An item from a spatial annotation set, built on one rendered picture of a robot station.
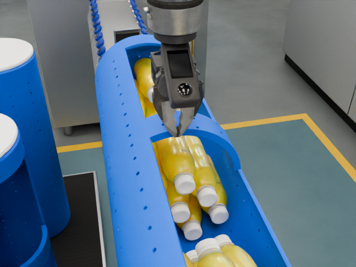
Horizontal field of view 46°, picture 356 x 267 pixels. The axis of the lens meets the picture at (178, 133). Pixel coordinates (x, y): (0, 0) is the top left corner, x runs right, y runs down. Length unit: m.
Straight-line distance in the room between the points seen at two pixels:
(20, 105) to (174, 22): 1.06
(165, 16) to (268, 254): 0.46
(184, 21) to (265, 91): 2.78
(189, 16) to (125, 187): 0.32
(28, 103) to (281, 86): 2.33
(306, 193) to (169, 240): 1.96
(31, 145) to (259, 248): 1.12
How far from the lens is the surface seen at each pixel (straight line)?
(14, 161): 1.18
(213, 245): 0.69
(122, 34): 1.62
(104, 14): 2.25
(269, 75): 3.65
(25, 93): 1.62
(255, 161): 2.67
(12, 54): 1.64
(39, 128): 1.72
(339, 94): 3.16
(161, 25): 0.66
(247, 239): 0.88
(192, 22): 0.66
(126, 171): 0.77
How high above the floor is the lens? 1.70
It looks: 36 degrees down
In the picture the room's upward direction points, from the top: straight up
